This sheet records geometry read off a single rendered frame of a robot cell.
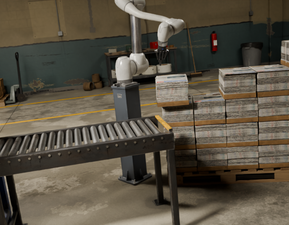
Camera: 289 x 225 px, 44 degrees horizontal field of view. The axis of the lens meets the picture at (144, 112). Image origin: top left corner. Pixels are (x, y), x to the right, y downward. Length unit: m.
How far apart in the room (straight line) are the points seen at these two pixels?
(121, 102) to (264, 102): 1.33
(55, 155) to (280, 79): 2.04
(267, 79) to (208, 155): 0.88
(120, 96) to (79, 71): 6.30
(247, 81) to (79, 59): 6.90
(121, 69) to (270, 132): 1.50
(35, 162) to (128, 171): 1.44
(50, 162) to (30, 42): 7.41
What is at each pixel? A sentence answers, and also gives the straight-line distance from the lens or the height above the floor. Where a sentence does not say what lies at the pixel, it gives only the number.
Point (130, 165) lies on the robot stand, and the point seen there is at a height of 0.19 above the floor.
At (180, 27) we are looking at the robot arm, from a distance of 3.24.
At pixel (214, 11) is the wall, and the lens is 10.50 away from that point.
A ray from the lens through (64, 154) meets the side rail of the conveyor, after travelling 2.50.
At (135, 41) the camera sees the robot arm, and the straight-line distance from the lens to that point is 3.60.
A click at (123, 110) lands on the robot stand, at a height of 0.76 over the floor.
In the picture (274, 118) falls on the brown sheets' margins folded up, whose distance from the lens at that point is 3.46.
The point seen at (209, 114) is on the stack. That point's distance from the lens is 3.36.
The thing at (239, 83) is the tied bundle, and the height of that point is 0.97.
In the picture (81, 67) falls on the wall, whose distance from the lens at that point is 9.76.
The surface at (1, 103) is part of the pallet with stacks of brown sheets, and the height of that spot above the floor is 0.07.
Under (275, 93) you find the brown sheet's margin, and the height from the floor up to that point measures 0.86.
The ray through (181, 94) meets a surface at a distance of 3.22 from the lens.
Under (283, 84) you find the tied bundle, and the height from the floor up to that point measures 0.93.
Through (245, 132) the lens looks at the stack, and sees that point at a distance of 3.45.
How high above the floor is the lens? 1.58
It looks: 14 degrees down
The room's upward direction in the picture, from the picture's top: 5 degrees counter-clockwise
